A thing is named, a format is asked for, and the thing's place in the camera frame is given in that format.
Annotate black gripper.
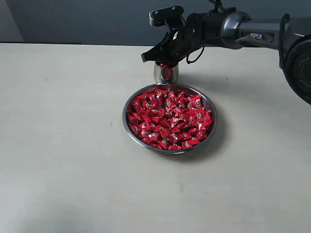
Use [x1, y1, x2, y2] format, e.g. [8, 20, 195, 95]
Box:
[141, 26, 203, 67]

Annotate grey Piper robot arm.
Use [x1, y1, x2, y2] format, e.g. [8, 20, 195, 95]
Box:
[141, 0, 311, 103]

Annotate red candies in cup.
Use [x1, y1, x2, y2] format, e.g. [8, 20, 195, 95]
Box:
[156, 62, 176, 68]

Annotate steel cup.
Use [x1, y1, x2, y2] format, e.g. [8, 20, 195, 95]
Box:
[154, 62, 179, 83]

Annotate round steel bowl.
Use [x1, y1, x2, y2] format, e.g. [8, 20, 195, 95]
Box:
[122, 83, 219, 155]

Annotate pile of red candies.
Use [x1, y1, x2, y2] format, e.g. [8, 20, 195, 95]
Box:
[127, 88, 212, 150]

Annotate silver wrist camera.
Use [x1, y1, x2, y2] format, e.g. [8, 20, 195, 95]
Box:
[149, 5, 184, 27]

